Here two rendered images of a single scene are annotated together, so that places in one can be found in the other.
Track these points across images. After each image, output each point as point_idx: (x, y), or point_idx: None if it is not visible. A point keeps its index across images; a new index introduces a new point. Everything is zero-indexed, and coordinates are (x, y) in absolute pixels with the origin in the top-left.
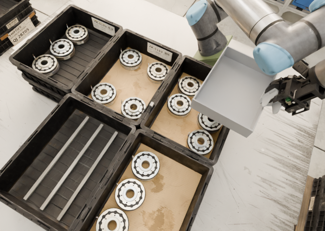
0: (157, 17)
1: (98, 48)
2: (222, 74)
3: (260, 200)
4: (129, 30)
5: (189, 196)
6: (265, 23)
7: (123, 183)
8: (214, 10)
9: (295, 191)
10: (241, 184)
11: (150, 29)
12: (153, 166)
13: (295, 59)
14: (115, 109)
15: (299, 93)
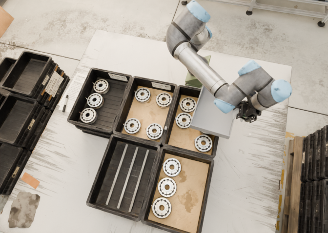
0: (152, 48)
1: (118, 92)
2: (205, 99)
3: (253, 169)
4: (137, 76)
5: (203, 180)
6: (215, 88)
7: (161, 182)
8: (192, 47)
9: (277, 157)
10: (238, 162)
11: (149, 61)
12: (176, 166)
13: (235, 105)
14: (142, 134)
15: (247, 113)
